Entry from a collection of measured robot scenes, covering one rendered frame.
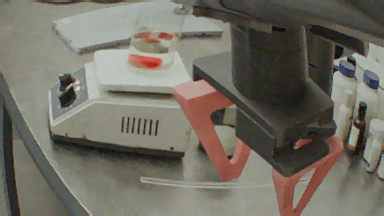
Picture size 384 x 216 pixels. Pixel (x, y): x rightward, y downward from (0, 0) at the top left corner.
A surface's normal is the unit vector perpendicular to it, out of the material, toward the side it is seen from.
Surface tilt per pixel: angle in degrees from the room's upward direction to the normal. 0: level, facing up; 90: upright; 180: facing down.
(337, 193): 0
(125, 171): 0
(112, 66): 0
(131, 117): 90
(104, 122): 90
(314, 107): 11
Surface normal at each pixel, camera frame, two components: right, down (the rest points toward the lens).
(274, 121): 0.00, -0.87
